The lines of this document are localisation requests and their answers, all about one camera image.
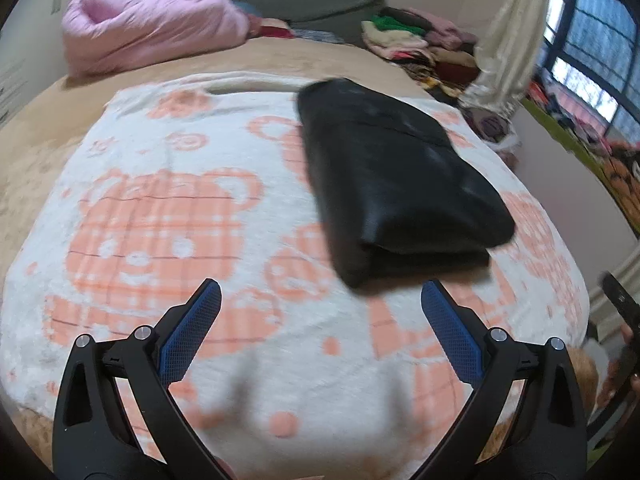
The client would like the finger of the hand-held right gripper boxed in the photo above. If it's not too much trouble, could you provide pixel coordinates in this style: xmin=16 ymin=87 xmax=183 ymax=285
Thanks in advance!
xmin=601 ymin=272 xmax=640 ymax=334

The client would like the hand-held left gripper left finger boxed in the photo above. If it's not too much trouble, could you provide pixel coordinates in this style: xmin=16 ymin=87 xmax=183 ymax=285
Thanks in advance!
xmin=51 ymin=278 xmax=236 ymax=480

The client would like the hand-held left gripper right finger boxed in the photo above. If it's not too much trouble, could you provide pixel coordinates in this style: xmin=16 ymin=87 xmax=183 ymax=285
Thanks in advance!
xmin=405 ymin=279 xmax=589 ymax=480

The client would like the black leather jacket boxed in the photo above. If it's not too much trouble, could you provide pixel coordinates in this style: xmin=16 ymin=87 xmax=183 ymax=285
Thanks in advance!
xmin=297 ymin=78 xmax=517 ymax=289

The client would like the plastic bag of clothes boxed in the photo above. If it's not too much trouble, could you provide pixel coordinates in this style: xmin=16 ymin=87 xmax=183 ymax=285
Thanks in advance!
xmin=470 ymin=107 xmax=521 ymax=153

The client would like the pile of folded clothes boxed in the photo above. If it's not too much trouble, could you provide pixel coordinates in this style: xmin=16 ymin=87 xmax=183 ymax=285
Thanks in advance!
xmin=361 ymin=6 xmax=493 ymax=106

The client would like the white bear-print blanket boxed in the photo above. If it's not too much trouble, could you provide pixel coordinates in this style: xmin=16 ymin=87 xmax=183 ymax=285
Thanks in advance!
xmin=0 ymin=72 xmax=591 ymax=480

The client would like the barred window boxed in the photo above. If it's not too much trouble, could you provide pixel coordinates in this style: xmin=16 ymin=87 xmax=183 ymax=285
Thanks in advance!
xmin=537 ymin=0 xmax=640 ymax=146

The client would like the cream satin curtain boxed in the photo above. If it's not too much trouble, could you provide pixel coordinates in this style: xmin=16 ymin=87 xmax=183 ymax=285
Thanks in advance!
xmin=459 ymin=0 xmax=556 ymax=116

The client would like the pink quilt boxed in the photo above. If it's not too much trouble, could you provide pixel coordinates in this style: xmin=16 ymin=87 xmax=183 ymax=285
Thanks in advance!
xmin=61 ymin=0 xmax=251 ymax=80

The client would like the red patterned pillow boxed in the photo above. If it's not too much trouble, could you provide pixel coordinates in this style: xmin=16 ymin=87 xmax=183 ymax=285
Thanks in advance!
xmin=250 ymin=17 xmax=296 ymax=40

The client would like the blue floral cloth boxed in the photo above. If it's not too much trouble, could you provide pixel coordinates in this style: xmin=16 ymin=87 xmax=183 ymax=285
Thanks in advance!
xmin=292 ymin=29 xmax=346 ymax=45

